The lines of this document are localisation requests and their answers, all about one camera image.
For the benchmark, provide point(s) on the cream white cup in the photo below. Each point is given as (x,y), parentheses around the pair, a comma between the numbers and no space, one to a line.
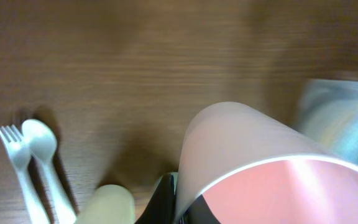
(110,204)

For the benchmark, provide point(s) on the white plastic fork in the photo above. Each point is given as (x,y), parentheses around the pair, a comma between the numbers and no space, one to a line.
(20,157)

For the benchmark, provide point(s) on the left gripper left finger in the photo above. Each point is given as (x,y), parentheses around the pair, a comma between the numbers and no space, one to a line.
(161,207)

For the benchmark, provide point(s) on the clear plastic container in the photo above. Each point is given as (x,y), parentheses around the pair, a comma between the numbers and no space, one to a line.
(328,114)

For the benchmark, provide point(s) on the pink cup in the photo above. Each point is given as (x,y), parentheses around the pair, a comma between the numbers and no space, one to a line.
(251,168)

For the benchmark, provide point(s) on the white plastic spoon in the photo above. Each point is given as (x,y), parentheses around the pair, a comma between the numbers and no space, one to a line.
(43,146)

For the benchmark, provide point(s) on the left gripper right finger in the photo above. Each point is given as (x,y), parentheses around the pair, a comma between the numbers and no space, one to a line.
(199,213)

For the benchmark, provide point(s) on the green cup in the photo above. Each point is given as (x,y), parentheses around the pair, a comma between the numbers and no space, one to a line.
(169,179)

